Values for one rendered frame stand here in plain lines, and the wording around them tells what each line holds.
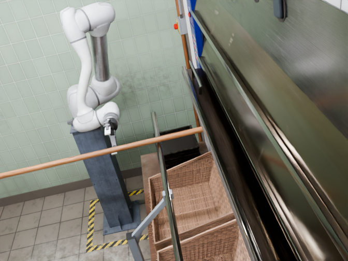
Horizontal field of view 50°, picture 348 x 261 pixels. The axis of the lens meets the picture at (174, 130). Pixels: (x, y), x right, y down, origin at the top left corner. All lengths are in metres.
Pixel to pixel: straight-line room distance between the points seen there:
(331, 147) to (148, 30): 2.35
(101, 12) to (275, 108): 1.46
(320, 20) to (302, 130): 0.28
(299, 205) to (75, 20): 1.60
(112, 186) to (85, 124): 0.79
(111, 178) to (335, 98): 2.35
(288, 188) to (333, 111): 0.44
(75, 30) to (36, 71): 1.03
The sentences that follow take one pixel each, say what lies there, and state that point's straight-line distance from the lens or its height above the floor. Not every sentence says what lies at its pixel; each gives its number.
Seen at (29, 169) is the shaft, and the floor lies 1.19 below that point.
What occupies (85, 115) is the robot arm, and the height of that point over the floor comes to 1.23.
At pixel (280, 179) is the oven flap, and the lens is 1.16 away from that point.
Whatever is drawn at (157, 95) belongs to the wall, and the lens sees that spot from 3.21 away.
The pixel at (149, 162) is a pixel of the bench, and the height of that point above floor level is 0.58.
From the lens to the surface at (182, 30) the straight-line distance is 2.65.
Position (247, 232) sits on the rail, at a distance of 1.14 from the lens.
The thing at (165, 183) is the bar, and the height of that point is 1.18.
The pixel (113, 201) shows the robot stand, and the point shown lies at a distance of 3.06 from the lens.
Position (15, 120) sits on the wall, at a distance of 3.41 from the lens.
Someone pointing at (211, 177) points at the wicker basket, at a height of 0.63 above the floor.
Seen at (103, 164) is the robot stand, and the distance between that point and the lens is 2.82.
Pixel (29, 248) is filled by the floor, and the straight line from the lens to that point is 3.47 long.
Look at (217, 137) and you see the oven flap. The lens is 1.54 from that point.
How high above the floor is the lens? 2.31
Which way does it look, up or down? 34 degrees down
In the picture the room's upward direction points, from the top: 12 degrees counter-clockwise
